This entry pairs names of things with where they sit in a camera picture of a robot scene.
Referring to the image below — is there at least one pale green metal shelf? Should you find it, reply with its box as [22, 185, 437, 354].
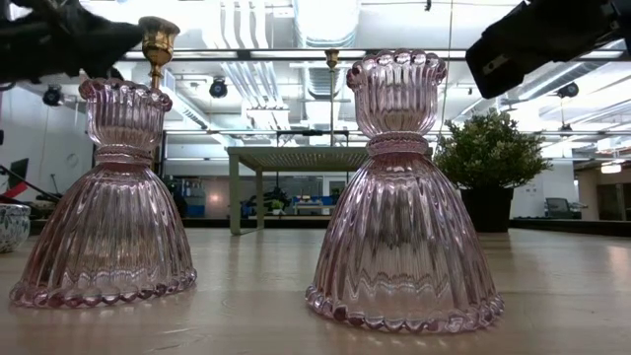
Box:
[226, 145, 435, 237]

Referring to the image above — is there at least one black computer monitor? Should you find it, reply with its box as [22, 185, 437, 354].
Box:
[7, 157, 30, 191]

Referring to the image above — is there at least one blue white patterned candle bowl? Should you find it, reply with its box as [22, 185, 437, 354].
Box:
[0, 202, 32, 254]

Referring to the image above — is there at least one silver ventilation duct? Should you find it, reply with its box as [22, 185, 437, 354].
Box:
[293, 0, 364, 49]

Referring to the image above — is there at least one black horizontal frame beam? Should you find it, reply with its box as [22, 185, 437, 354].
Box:
[122, 47, 631, 63]

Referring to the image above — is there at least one short gold candlestick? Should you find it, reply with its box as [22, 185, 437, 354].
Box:
[137, 16, 181, 91]

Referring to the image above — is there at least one black ceiling spotlight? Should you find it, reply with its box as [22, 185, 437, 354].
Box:
[41, 84, 64, 107]
[208, 77, 230, 100]
[556, 81, 581, 100]

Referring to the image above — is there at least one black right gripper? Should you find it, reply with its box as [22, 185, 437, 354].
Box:
[464, 0, 631, 101]

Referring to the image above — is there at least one grey office chair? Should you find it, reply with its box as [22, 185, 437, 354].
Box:
[544, 196, 583, 220]

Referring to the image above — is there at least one red flat object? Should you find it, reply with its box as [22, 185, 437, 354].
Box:
[2, 180, 30, 199]

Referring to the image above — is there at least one tall gold candlestick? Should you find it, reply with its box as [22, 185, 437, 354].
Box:
[323, 47, 341, 148]

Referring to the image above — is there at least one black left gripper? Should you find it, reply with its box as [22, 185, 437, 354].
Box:
[0, 0, 145, 85]

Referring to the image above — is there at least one green plant in black pot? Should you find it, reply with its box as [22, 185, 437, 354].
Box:
[432, 110, 553, 234]

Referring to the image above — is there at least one pink ribbed glass candle holder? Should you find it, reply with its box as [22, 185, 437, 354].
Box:
[304, 47, 506, 335]
[8, 77, 198, 310]

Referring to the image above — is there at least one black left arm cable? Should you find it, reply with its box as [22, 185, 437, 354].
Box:
[0, 164, 63, 201]

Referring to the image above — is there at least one black table edge rail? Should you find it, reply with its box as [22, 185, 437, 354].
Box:
[29, 216, 631, 238]

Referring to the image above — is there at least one thin hanging cable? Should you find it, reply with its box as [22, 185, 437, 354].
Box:
[436, 0, 454, 144]

